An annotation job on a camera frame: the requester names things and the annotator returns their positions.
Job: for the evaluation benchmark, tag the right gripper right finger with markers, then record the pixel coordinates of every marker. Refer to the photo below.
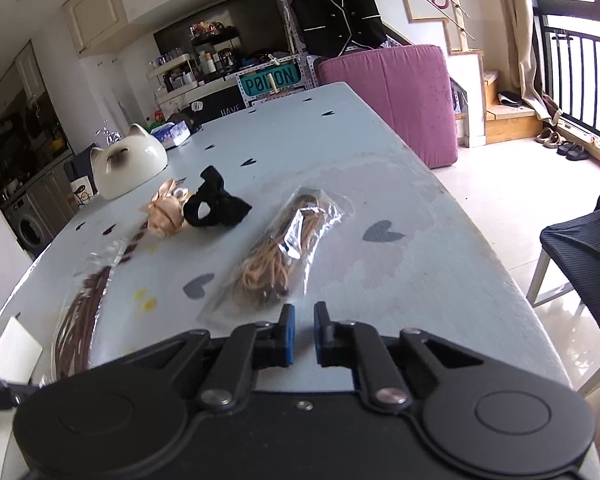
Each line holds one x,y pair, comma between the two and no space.
359,348

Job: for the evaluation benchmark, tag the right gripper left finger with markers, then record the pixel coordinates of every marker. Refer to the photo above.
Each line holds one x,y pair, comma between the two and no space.
239,358

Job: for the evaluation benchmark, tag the white tray box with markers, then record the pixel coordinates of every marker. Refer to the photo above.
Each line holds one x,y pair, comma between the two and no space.
19,352

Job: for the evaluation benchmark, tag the bag of tan hair ties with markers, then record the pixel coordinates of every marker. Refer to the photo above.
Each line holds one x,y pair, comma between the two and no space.
277,266

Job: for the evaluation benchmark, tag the bag of dark brown ties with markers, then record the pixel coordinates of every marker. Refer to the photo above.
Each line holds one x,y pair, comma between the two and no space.
75,331

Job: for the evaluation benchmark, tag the peach satin scrunchie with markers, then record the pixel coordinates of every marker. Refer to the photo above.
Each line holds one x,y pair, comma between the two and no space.
165,209

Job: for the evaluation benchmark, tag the washing machine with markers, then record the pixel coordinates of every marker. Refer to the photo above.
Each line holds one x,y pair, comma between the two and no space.
30,228

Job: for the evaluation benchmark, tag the white tote bag with print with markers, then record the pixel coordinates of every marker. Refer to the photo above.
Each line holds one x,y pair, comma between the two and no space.
82,191

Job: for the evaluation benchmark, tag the black chair at right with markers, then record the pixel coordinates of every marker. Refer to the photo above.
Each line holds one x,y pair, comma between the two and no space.
574,246

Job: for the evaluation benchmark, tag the teal POIZON sign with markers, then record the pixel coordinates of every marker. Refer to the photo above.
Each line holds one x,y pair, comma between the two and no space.
270,79

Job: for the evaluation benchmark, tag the purple cushioned chair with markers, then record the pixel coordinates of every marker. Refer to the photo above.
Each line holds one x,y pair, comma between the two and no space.
409,87

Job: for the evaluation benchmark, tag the white shelf with bottles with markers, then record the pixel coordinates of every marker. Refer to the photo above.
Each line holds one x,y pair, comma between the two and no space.
174,76

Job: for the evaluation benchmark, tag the black vest on mannequin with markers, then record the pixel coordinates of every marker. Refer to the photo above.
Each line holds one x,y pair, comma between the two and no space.
329,27

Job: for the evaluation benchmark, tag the beige curtain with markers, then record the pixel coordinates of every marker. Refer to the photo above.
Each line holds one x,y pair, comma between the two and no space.
522,58

